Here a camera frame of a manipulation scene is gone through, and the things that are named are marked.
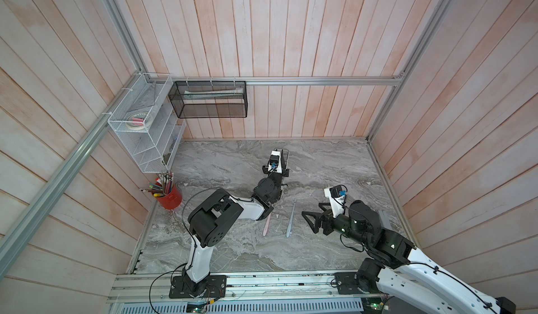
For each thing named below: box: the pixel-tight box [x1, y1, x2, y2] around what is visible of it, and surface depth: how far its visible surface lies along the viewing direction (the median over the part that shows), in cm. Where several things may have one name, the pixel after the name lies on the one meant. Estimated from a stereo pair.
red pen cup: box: [155, 184, 183, 210], surface depth 92 cm
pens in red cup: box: [139, 171, 174, 198], surface depth 87 cm
